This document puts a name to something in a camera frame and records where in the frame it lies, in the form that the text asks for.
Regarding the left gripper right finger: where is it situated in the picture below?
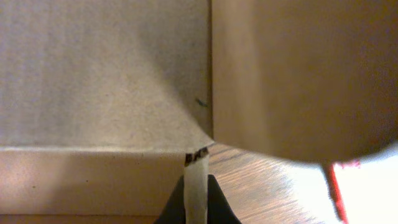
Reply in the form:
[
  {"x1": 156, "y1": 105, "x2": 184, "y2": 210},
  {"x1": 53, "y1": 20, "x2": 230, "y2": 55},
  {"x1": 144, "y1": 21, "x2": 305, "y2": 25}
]
[{"x1": 207, "y1": 174, "x2": 241, "y2": 224}]

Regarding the brown cardboard box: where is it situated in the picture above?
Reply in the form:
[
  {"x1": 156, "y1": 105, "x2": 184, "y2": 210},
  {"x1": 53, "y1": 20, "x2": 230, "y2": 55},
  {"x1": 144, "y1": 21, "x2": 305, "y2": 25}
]
[{"x1": 1, "y1": 0, "x2": 397, "y2": 223}]

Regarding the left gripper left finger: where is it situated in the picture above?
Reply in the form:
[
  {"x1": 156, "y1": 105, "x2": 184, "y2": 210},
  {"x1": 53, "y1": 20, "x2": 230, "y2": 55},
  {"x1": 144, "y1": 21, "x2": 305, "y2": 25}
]
[{"x1": 154, "y1": 176, "x2": 185, "y2": 224}]

